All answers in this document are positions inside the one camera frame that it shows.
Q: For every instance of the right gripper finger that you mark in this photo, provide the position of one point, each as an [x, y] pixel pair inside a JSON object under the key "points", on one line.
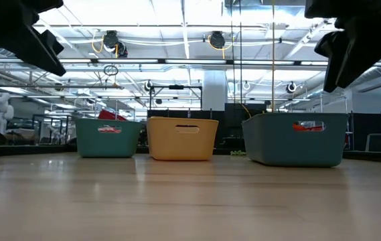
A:
{"points": [[371, 47], [335, 53]]}

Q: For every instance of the green plastic bin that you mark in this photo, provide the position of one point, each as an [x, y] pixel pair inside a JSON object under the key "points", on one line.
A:
{"points": [[93, 144]]}

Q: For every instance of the orange candy bar white label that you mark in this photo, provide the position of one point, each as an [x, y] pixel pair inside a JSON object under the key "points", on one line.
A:
{"points": [[307, 128]]}

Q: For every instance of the red candy packet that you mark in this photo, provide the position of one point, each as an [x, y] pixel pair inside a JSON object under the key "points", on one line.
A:
{"points": [[110, 115], [110, 129]]}

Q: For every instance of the black metal stand frame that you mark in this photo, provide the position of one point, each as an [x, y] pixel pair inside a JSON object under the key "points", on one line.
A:
{"points": [[176, 87]]}

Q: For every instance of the white building column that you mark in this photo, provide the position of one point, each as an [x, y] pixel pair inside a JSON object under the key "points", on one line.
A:
{"points": [[215, 90]]}

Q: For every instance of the long ceiling light rail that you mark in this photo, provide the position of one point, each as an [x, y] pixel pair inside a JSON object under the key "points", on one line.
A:
{"points": [[193, 62]]}

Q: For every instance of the orange plastic bin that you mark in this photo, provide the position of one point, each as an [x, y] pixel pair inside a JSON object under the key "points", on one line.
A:
{"points": [[163, 144]]}

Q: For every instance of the dark blue plastic bin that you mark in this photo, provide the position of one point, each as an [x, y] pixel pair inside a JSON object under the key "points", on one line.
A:
{"points": [[277, 147]]}

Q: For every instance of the small green artificial plant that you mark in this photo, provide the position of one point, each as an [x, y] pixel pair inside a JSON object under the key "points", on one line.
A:
{"points": [[238, 153]]}

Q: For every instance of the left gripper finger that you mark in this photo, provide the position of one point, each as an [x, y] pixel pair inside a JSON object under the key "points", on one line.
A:
{"points": [[39, 53], [52, 41]]}

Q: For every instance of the white metal frame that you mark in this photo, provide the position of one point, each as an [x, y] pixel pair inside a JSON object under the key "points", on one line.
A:
{"points": [[377, 134]]}

